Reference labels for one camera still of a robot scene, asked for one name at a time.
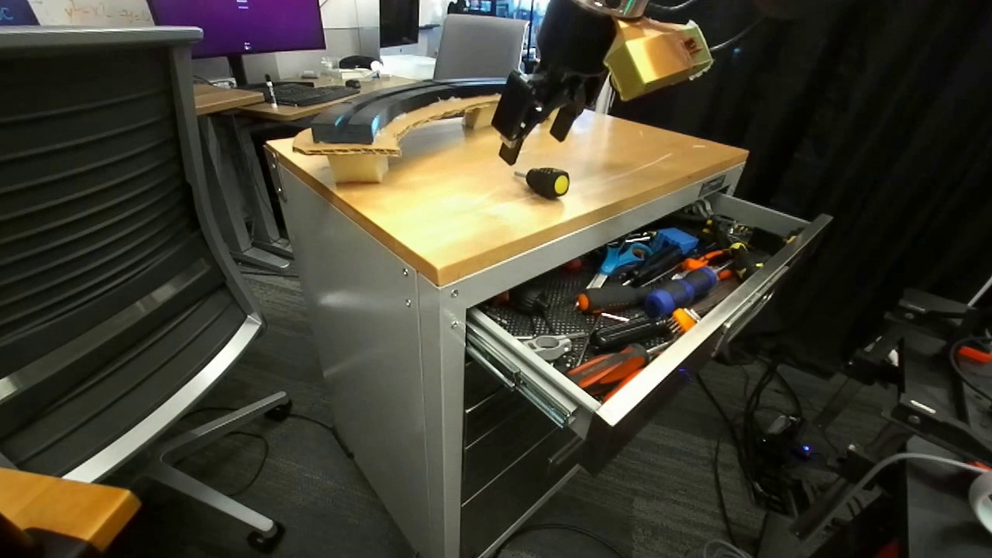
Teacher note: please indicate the grey tool drawer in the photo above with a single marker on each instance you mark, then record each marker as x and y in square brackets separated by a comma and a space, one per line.
[538, 335]

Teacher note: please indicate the orange handled screwdriver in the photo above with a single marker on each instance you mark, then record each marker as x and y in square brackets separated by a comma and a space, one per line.
[623, 295]

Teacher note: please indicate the black keyboard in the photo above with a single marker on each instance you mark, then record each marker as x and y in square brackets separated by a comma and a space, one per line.
[303, 94]

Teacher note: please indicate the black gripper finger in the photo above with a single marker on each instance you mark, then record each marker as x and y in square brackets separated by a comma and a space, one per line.
[571, 112]
[514, 115]

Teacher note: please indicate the curved black wooden track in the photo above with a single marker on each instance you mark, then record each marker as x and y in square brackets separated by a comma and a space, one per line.
[359, 139]

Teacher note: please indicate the black curtain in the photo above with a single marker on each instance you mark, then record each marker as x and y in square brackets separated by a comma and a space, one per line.
[866, 112]

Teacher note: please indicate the blue handled screwdriver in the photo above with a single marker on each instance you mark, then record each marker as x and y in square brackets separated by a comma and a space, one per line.
[680, 294]

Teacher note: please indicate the purple screen monitor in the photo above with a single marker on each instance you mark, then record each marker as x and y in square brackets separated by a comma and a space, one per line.
[244, 27]

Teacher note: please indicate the grey chair backrest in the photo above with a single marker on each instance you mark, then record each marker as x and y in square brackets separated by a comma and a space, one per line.
[477, 48]

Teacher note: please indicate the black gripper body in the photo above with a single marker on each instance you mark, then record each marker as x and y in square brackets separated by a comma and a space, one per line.
[567, 53]

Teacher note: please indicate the black mesh office chair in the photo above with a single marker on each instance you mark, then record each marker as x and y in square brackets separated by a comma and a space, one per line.
[119, 306]

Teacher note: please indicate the orange black handled tool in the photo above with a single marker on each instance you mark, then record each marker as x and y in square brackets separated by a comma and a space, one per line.
[609, 371]

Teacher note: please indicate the grey metal tool cabinet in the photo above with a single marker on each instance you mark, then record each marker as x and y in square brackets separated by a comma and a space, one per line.
[392, 267]

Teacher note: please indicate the black yellow stubby screwdriver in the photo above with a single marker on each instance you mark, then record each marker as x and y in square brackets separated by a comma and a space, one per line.
[546, 182]

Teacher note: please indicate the yellow wrist camera box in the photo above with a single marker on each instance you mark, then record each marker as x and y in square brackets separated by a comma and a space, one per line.
[648, 56]

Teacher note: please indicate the blue pliers tool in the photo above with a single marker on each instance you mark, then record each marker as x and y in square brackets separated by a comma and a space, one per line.
[643, 249]

